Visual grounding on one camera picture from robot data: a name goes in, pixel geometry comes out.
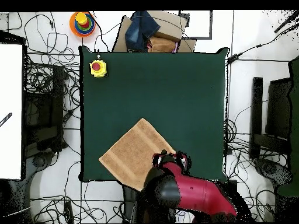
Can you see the orange terry towel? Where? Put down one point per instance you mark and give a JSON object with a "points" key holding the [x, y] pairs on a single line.
{"points": [[133, 154]]}

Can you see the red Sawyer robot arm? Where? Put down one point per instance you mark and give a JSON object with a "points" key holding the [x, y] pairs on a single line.
{"points": [[198, 193]]}

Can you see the dark green table cloth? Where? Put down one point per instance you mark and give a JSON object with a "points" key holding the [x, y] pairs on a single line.
{"points": [[151, 88], [294, 116]]}

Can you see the black stand base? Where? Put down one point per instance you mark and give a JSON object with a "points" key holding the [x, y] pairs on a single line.
{"points": [[57, 93], [257, 105]]}

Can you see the black power strip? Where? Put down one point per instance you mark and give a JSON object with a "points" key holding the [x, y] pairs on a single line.
{"points": [[69, 212]]}

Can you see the yellow emergency stop button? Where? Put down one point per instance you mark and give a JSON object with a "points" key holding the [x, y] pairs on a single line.
{"points": [[98, 68]]}

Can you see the folded orange towel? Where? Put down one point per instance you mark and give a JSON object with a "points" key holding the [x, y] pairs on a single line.
{"points": [[161, 44]]}

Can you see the blue jeans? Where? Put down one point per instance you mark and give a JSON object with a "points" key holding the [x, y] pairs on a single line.
{"points": [[140, 30]]}

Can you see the brown cardboard box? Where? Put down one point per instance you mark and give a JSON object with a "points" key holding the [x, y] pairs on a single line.
{"points": [[170, 25]]}

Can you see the black striped rod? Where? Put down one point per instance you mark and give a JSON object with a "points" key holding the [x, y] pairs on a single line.
{"points": [[5, 119]]}

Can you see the black tripod leg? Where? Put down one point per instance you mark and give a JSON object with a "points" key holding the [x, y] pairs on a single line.
{"points": [[286, 22]]}

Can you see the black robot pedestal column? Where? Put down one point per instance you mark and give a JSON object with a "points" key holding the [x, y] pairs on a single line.
{"points": [[128, 205]]}

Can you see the black pedestal foot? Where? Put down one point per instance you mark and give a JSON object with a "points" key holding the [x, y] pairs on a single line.
{"points": [[268, 169], [38, 161]]}

